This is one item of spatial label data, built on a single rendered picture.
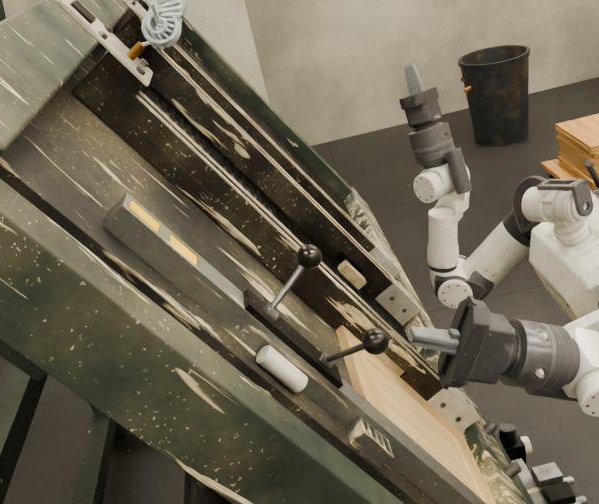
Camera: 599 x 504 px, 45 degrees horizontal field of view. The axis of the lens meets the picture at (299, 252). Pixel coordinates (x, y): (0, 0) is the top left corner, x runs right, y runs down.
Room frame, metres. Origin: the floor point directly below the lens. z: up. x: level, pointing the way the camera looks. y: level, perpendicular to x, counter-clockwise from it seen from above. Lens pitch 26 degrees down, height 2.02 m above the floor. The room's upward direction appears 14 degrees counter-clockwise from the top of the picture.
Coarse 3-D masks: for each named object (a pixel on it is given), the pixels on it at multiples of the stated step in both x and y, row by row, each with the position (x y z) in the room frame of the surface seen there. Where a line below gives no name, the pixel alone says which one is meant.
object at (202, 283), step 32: (128, 224) 0.89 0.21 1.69; (160, 224) 0.93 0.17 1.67; (160, 256) 0.89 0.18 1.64; (192, 288) 0.89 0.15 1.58; (224, 288) 0.90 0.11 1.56; (224, 320) 0.89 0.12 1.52; (256, 320) 0.89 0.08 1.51; (256, 352) 0.89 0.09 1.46; (288, 352) 0.89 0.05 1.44; (320, 384) 0.89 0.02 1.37; (352, 416) 0.89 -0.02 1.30; (384, 416) 0.93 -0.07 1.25; (416, 448) 0.92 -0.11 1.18; (416, 480) 0.89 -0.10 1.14; (448, 480) 0.90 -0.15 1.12
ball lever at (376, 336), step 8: (376, 328) 0.87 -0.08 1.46; (368, 336) 0.86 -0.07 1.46; (376, 336) 0.85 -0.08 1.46; (384, 336) 0.85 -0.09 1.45; (360, 344) 0.88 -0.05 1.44; (368, 344) 0.85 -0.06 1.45; (376, 344) 0.85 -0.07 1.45; (384, 344) 0.85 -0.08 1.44; (320, 352) 0.92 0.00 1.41; (336, 352) 0.90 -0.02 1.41; (344, 352) 0.89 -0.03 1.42; (352, 352) 0.88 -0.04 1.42; (368, 352) 0.85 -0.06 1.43; (376, 352) 0.85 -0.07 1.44; (320, 360) 0.90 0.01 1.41; (328, 360) 0.90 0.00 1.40
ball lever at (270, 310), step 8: (304, 248) 0.96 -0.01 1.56; (312, 248) 0.96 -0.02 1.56; (304, 256) 0.95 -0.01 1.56; (312, 256) 0.95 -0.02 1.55; (320, 256) 0.96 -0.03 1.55; (304, 264) 0.95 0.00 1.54; (312, 264) 0.95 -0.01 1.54; (296, 272) 0.95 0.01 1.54; (288, 280) 0.94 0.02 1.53; (288, 288) 0.93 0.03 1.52; (280, 296) 0.92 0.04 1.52; (264, 304) 0.92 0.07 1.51; (272, 304) 0.92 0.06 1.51; (264, 312) 0.90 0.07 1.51; (272, 312) 0.91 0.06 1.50
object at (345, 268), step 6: (342, 264) 1.69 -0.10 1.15; (348, 264) 1.68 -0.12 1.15; (342, 270) 1.67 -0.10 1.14; (348, 270) 1.67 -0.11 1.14; (354, 270) 1.67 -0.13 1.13; (348, 276) 1.67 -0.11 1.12; (354, 276) 1.67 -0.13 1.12; (360, 276) 1.67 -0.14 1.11; (354, 282) 1.67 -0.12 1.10; (360, 282) 1.67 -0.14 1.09; (366, 282) 1.67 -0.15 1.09
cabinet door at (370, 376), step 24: (360, 360) 1.15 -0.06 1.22; (360, 384) 1.05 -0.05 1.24; (384, 384) 1.15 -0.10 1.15; (384, 408) 1.04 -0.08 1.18; (408, 408) 1.13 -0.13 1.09; (432, 408) 1.24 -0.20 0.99; (408, 432) 1.02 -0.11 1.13; (432, 432) 1.12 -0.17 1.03; (456, 432) 1.23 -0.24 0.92; (432, 456) 1.01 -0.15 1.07; (456, 456) 1.11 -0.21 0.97; (480, 480) 1.08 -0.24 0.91
